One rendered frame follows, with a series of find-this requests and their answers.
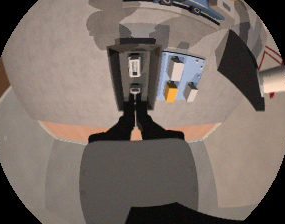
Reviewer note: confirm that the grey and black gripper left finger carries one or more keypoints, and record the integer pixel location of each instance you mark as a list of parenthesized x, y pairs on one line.
[(119, 132)]

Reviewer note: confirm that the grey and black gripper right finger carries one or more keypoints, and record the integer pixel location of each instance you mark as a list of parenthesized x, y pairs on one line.
[(149, 129)]

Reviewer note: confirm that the orange block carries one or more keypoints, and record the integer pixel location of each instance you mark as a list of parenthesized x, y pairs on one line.
[(170, 92)]

